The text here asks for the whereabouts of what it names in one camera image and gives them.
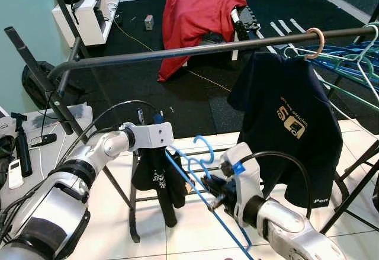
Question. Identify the black backpack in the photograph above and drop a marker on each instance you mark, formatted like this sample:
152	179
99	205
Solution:
35	88

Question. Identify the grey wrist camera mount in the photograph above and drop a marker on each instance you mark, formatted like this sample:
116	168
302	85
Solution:
154	135
243	180

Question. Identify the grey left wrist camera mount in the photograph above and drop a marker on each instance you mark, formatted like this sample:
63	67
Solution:
154	135

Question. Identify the small grey box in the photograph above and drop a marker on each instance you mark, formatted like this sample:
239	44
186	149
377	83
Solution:
149	22

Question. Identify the white remote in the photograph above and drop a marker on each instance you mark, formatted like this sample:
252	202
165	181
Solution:
16	174

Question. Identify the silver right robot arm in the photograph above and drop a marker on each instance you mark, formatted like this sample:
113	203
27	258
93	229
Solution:
284	224

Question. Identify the blue plastic hanger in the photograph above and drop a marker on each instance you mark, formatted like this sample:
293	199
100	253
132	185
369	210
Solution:
355	51
177	166

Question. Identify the beige plastic hanger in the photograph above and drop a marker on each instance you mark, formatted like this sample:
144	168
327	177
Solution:
321	38

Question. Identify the white open shelf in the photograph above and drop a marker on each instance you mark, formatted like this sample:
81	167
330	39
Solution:
89	29

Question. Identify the grey ottoman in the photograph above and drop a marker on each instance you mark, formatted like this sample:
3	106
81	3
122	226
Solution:
41	165

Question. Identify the navy t-shirt gold print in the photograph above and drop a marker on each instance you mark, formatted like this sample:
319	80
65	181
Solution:
278	153

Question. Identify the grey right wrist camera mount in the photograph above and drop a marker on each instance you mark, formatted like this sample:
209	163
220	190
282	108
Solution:
243	180

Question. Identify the black machine with white legs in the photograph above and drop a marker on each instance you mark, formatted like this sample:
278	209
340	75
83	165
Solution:
246	28

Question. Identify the black phone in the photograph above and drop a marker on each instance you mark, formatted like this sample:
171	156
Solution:
44	140

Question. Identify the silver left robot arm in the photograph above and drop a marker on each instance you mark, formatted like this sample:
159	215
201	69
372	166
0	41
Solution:
95	150

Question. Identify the black soft bag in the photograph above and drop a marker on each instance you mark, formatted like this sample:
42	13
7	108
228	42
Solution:
3	153

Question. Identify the red cloth cover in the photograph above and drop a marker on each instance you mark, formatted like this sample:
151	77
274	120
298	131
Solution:
195	17

